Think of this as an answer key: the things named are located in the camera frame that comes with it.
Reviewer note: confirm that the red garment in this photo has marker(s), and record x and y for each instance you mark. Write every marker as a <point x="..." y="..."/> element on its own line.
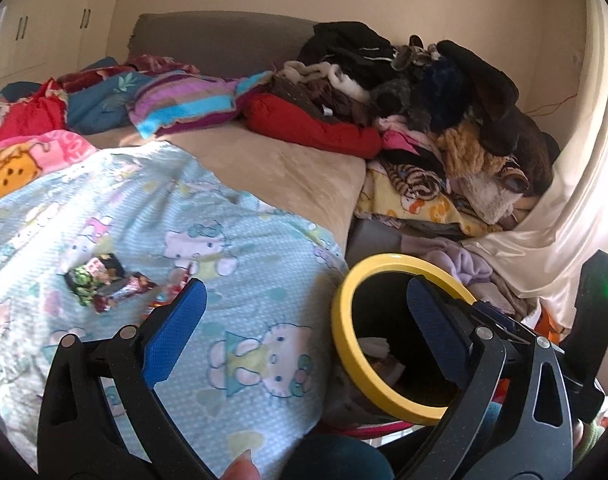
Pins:
<point x="304" y="125"/>

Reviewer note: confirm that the dark teal cloth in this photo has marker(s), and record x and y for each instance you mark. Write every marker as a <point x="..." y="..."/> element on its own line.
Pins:
<point x="334" y="460"/>

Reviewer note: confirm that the beige bed sheet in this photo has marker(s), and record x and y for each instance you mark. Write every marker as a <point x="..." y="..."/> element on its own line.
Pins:
<point x="274" y="170"/>

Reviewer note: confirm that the navy fuzzy garment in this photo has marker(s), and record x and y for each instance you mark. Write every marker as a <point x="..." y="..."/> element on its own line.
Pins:
<point x="441" y="85"/>

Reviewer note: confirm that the person's left hand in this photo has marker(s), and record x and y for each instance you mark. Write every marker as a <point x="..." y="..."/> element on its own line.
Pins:
<point x="242" y="467"/>

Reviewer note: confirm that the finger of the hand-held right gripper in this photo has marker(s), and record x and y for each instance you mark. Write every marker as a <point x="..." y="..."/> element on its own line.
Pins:
<point x="504" y="327"/>

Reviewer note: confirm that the black bin with yellow rim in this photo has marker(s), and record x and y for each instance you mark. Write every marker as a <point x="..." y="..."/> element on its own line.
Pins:
<point x="349" y="330"/>

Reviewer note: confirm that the light blue cat print blanket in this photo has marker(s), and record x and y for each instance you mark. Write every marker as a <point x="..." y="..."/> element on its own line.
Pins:
<point x="133" y="210"/>

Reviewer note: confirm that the grey padded headboard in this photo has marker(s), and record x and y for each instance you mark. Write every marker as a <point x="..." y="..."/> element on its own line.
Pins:
<point x="223" y="40"/>

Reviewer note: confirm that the tan fuzzy garment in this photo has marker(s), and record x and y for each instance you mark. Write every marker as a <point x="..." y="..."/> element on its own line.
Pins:
<point x="464" y="155"/>

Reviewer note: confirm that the lavender fleece cloth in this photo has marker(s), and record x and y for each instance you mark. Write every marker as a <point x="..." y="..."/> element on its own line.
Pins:
<point x="459" y="265"/>

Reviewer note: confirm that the dark red patterned blanket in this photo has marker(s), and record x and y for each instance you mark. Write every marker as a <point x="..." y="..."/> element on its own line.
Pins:
<point x="153" y="65"/>

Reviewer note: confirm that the white wardrobe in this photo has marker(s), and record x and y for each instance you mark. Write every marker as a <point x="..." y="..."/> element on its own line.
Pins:
<point x="43" y="10"/>

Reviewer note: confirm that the black garment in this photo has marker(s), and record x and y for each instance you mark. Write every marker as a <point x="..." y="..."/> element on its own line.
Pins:
<point x="349" y="45"/>

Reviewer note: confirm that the blue leaf print quilt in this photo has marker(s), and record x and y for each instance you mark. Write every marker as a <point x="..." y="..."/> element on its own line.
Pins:
<point x="103" y="100"/>

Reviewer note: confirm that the red foil wrapper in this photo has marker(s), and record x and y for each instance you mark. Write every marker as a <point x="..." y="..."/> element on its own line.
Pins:
<point x="171" y="290"/>

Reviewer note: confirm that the pink bear print blanket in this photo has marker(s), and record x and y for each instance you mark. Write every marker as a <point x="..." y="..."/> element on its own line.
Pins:
<point x="28" y="160"/>

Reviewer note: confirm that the cream curtain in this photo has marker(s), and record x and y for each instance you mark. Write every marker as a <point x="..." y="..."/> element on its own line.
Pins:
<point x="574" y="200"/>

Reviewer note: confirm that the black green snack wrapper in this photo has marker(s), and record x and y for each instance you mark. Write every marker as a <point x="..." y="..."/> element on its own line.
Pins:
<point x="91" y="277"/>

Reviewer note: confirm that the dark brown plush garment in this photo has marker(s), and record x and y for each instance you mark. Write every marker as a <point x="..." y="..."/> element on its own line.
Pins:
<point x="504" y="110"/>

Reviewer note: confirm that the dark red candy wrapper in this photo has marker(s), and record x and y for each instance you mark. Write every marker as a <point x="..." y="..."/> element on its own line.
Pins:
<point x="128" y="287"/>

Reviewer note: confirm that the red floral blanket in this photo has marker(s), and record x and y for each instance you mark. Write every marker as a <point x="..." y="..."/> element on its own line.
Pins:
<point x="28" y="115"/>

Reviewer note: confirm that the purple striped pillow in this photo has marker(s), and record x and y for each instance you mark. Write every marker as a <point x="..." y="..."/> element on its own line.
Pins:
<point x="183" y="102"/>

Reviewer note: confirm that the yellow cartoon print blanket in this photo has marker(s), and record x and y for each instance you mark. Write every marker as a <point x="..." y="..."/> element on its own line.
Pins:
<point x="414" y="205"/>

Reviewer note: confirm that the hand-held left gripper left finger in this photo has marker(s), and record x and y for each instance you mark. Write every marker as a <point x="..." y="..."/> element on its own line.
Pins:
<point x="173" y="330"/>

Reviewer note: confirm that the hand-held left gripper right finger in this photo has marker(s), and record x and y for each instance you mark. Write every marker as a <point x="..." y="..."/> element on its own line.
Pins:
<point x="434" y="330"/>

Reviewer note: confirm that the person's right forearm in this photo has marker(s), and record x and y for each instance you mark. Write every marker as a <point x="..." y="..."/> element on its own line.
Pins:
<point x="590" y="442"/>

